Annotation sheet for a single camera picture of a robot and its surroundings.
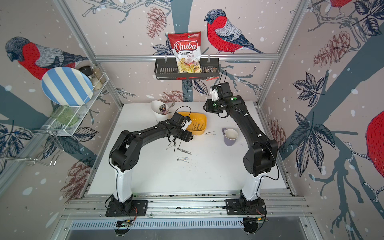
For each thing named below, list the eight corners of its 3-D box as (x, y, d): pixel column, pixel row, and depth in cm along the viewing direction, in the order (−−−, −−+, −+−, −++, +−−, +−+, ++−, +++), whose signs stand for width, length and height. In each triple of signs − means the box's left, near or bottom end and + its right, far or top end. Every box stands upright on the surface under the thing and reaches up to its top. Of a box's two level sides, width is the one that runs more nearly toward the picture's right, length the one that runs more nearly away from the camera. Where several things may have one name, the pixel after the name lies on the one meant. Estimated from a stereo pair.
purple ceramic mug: (223, 146, 97) (225, 139, 90) (221, 134, 104) (223, 126, 96) (235, 146, 97) (238, 139, 90) (233, 134, 104) (236, 126, 96)
